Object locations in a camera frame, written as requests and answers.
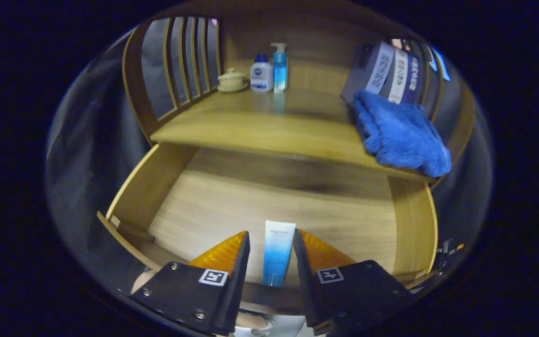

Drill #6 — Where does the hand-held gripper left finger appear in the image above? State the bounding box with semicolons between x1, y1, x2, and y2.
131;230;250;337

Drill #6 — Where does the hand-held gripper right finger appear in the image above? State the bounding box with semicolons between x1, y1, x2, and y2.
293;228;417;337

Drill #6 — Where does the blue and white tube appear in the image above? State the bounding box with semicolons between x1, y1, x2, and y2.
262;220;297;287

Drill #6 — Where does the wooden drawer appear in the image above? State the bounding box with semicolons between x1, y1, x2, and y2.
96;143;438;316

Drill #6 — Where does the wooden countertop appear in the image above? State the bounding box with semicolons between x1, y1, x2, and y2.
150;87;436;183

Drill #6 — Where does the white shoe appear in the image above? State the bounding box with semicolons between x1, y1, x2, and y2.
234;313;275;337

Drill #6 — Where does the person's bare leg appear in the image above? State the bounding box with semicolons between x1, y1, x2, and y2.
131;271;158;295

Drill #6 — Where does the black and orange tool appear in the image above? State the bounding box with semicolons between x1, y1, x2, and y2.
438;239;464;267

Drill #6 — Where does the blue towel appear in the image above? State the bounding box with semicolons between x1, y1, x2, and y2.
351;90;452;178

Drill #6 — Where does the beige lidded ceramic cup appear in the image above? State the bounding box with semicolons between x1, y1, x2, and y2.
217;68;249;93

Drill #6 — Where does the white bottle with blue cap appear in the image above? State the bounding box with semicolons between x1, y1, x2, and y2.
250;54;274;92

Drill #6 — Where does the blue pump bottle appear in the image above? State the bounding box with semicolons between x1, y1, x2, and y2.
271;43;289;93

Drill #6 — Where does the book with pale purple spine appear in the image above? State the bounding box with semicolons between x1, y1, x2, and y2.
341;41;395;104

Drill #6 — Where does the black backdrop cloth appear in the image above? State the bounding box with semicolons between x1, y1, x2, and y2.
45;16;494;300

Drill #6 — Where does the book with white spine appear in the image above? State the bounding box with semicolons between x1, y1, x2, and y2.
388;48;410;104

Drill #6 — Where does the book with dark blue spine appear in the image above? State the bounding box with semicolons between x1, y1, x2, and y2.
401;54;422;106

